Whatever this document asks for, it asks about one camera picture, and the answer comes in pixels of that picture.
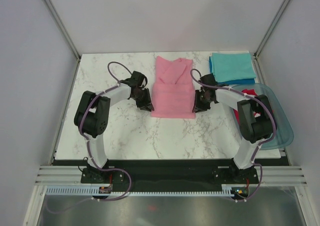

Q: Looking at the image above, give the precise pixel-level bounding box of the clear blue plastic bin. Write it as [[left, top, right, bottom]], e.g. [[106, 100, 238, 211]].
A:
[[232, 83, 294, 151]]

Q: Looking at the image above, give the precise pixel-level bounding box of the pink t shirt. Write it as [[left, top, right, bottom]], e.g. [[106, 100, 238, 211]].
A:
[[151, 56, 196, 119]]

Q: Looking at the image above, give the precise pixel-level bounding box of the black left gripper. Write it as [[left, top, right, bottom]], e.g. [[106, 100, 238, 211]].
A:
[[131, 88, 155, 113]]

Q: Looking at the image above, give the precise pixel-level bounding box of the left aluminium frame post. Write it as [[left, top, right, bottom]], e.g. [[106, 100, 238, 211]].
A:
[[34, 0, 82, 62]]

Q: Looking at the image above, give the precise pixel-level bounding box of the red t shirt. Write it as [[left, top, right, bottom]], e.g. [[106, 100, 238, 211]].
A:
[[233, 89, 275, 126]]

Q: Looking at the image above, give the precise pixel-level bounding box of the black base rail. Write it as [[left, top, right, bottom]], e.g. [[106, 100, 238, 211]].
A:
[[81, 159, 259, 192]]

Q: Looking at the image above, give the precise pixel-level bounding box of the aluminium frame post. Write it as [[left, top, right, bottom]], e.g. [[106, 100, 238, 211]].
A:
[[253, 0, 300, 59], [34, 0, 82, 62]]

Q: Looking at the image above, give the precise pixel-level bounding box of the right aluminium frame post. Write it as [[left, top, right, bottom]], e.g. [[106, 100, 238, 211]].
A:
[[253, 0, 300, 59]]

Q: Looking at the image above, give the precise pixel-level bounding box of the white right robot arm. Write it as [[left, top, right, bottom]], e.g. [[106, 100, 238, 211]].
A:
[[193, 74, 277, 183]]

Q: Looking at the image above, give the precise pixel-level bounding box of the white slotted cable duct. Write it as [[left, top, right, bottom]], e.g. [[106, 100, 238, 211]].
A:
[[45, 184, 238, 197]]

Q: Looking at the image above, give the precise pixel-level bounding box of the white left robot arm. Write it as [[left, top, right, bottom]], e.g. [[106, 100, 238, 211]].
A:
[[74, 71, 154, 183]]

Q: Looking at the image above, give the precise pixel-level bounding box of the folded teal t shirt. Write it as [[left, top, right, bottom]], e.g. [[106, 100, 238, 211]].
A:
[[209, 52, 256, 83]]

